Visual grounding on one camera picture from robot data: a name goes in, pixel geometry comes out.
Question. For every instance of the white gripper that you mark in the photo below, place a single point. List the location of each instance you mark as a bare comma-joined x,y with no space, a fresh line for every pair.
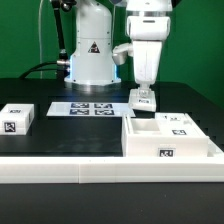
146,58

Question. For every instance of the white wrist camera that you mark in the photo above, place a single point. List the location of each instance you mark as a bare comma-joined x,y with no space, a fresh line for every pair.
121,52

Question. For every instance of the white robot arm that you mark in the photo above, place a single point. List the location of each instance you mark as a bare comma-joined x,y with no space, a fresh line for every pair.
93,65

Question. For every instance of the white cabinet top block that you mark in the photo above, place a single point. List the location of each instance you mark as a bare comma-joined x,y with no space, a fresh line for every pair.
15,119

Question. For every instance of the white cabinet door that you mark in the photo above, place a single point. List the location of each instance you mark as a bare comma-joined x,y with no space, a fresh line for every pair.
143,103
178,124

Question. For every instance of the white marker base plate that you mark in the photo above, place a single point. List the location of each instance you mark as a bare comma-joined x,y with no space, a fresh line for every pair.
87,109

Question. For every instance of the white L-shaped fence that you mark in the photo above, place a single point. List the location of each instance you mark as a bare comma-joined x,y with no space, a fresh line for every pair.
18,166

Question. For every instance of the white cabinet body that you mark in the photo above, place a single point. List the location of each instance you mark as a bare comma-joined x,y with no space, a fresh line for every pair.
141,137

